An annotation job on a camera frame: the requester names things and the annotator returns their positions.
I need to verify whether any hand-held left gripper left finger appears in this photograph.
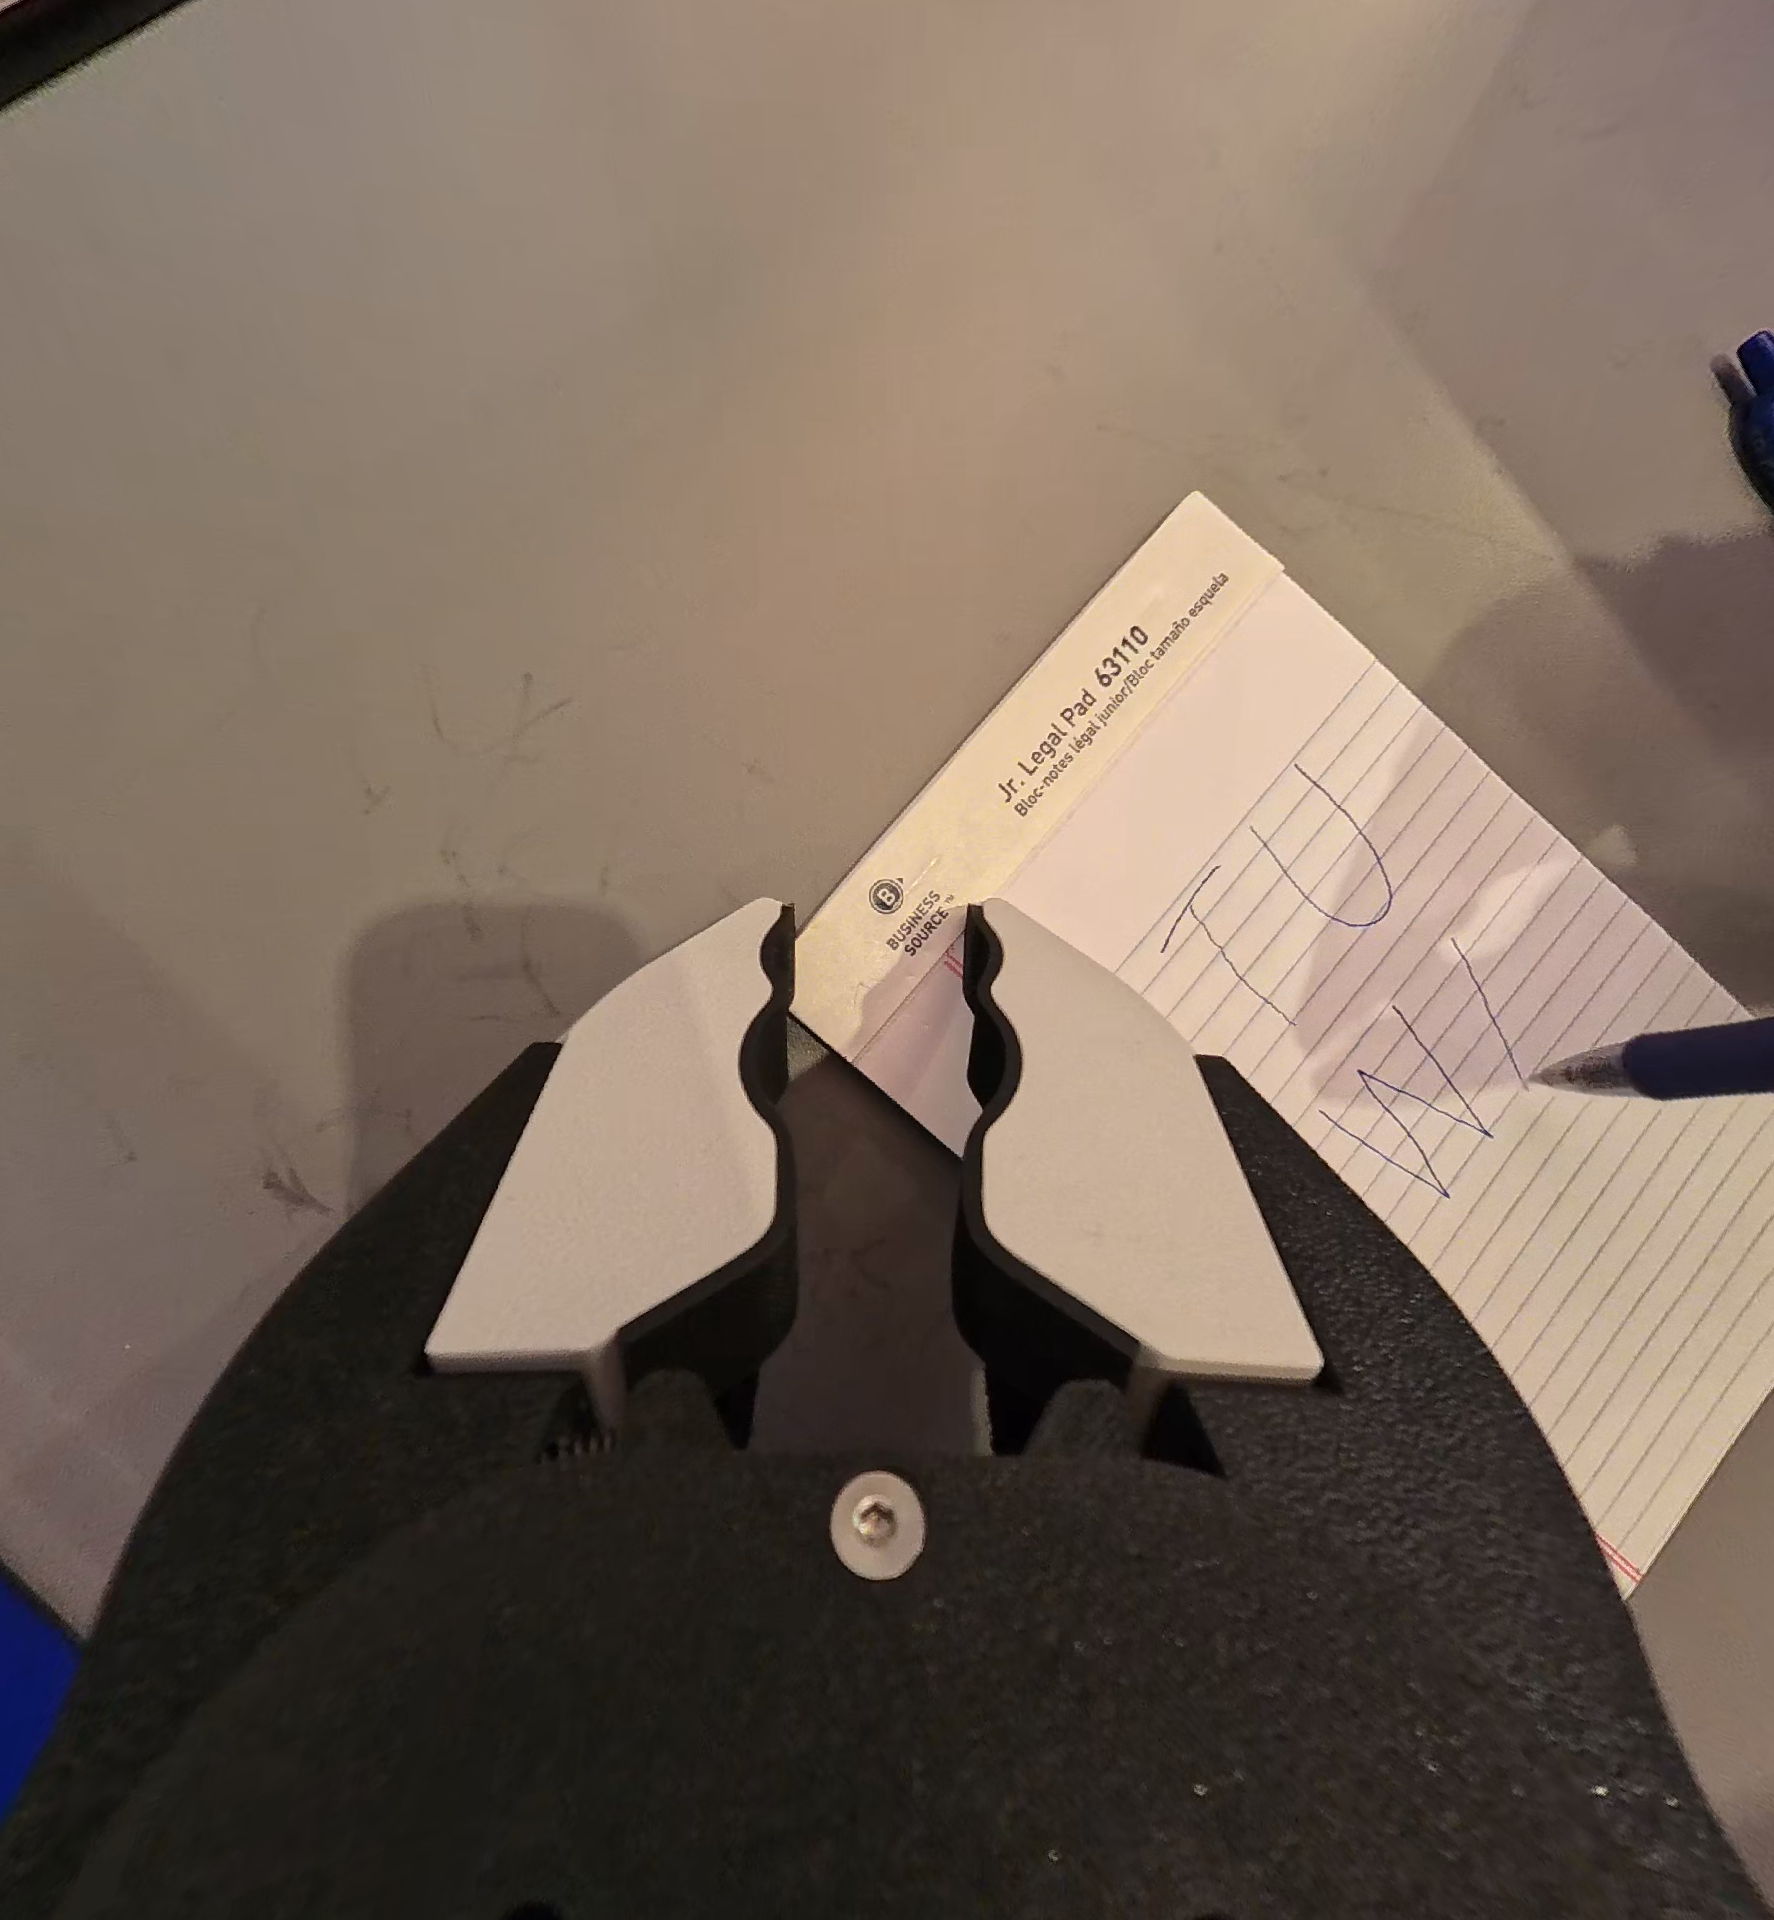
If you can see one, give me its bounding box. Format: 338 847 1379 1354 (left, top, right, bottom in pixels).
421 898 806 1454

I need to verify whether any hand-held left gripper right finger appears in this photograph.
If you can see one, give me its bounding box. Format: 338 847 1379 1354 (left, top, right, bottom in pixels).
959 899 1327 1458

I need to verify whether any white lined legal notepad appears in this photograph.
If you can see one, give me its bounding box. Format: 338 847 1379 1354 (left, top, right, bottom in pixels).
789 491 1774 1595

